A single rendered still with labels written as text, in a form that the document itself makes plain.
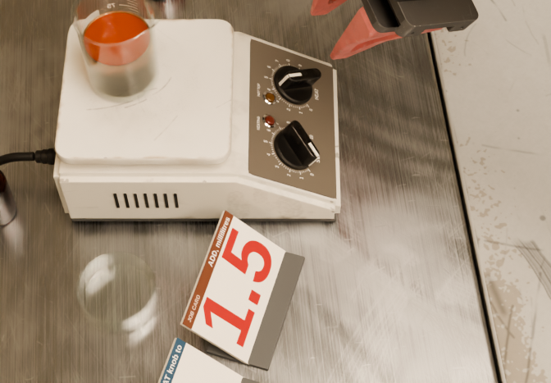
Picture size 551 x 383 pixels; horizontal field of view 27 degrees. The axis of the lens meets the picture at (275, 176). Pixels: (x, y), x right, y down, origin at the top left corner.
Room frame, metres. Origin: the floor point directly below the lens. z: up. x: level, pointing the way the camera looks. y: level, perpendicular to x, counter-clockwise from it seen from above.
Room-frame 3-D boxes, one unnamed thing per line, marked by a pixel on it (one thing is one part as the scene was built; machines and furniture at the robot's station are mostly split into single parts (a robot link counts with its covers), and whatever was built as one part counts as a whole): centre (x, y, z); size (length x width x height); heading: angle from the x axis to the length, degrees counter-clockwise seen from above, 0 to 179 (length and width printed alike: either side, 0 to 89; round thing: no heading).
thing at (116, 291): (0.34, 0.11, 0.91); 0.06 x 0.06 x 0.02
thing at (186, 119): (0.46, 0.09, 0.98); 0.12 x 0.12 x 0.01; 0
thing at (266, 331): (0.34, 0.02, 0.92); 0.09 x 0.06 x 0.04; 163
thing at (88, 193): (0.46, 0.06, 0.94); 0.22 x 0.13 x 0.08; 90
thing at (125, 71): (0.47, 0.10, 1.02); 0.06 x 0.05 x 0.08; 80
